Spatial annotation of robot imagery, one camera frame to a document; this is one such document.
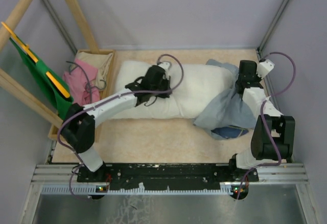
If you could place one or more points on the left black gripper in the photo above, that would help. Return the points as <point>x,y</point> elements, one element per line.
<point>166,80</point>

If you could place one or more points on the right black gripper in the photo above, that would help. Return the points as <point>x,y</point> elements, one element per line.
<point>257,78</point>

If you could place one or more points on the white pillow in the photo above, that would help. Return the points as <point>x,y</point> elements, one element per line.
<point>200,84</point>

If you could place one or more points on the light blue pillowcase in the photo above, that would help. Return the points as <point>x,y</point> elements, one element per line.
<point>226,116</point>

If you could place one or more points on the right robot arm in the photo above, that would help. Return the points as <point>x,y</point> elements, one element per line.
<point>273,135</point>

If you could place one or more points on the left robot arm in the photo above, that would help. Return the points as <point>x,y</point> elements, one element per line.
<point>78,129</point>

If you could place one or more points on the beige cloth in tray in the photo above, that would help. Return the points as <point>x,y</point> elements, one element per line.
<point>99,61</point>

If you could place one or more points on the pink garment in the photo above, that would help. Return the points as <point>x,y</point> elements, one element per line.
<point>81,81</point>

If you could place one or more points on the grey hanger in tray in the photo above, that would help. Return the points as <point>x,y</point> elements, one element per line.
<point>87,81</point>

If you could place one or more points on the green shirt on hanger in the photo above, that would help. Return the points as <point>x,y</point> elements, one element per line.
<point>38,71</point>

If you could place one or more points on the wooden tray box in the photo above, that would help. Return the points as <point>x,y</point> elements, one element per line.
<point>89,77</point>

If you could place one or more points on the yellow plastic hanger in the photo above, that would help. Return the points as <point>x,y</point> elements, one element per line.
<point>27,50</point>

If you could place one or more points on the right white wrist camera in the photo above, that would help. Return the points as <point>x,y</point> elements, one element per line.
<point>264,67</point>

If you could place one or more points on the aluminium frame rail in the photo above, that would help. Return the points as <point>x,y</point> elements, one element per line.
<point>272,27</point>

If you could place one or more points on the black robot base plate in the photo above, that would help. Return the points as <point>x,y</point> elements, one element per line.
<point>196,176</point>

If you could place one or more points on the white cable duct strip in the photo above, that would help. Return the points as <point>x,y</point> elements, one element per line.
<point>95,190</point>

